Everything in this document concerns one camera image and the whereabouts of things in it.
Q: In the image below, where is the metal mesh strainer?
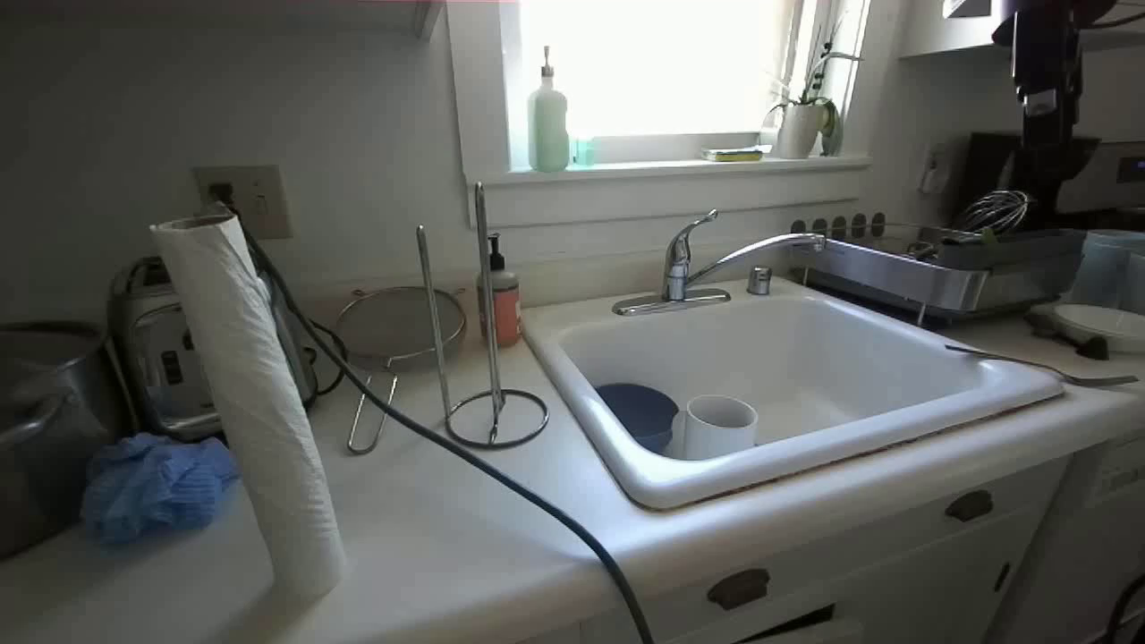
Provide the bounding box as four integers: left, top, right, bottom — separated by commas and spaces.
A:
322, 281, 473, 458

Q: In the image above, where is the beige wall outlet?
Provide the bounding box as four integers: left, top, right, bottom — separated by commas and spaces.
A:
193, 161, 296, 244

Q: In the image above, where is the white paper towel roll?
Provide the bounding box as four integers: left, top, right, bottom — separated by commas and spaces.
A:
146, 210, 350, 600

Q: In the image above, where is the white cup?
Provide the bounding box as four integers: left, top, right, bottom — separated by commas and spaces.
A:
665, 395, 761, 464

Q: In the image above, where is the white framed window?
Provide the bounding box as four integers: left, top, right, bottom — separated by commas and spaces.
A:
442, 0, 879, 230

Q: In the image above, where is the white kitchen sink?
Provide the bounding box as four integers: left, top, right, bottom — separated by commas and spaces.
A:
520, 279, 1068, 514

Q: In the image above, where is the blue bowl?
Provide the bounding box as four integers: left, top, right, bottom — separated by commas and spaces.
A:
595, 378, 683, 458

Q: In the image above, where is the green plant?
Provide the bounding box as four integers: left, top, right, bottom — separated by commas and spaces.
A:
761, 41, 862, 159

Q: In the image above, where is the black coffee maker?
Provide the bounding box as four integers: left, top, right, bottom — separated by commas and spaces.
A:
959, 130, 1105, 233

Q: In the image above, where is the blue cloth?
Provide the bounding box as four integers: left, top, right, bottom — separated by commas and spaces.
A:
78, 429, 244, 550

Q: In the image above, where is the wire paper towel holder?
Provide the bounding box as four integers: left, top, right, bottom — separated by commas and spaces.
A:
410, 178, 553, 453

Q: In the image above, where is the orange soap pump bottle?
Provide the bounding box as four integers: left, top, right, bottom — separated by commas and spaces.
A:
474, 233, 525, 349

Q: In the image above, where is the clear plastic container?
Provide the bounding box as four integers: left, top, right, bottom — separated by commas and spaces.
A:
1064, 224, 1145, 314

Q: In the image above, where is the chrome faucet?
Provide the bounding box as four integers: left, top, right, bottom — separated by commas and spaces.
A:
612, 208, 831, 320

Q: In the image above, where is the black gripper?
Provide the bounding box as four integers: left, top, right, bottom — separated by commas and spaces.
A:
1005, 0, 1090, 137

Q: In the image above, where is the white plant pot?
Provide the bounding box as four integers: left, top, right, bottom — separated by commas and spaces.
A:
765, 101, 831, 161

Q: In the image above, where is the green dish soap bottle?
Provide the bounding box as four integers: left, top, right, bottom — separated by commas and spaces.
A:
528, 44, 571, 177

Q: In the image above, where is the black power cord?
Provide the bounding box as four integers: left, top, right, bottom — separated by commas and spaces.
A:
212, 178, 659, 644

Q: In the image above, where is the white base cabinet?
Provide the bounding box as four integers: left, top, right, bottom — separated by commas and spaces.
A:
522, 432, 1145, 644

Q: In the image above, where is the silver countertop appliance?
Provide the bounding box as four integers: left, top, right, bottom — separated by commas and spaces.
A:
104, 254, 322, 440

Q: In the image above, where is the wire whisk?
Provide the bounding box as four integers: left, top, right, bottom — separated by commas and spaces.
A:
907, 185, 1034, 262

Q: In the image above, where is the black handled knife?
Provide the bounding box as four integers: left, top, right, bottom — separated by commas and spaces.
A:
1034, 310, 1115, 364

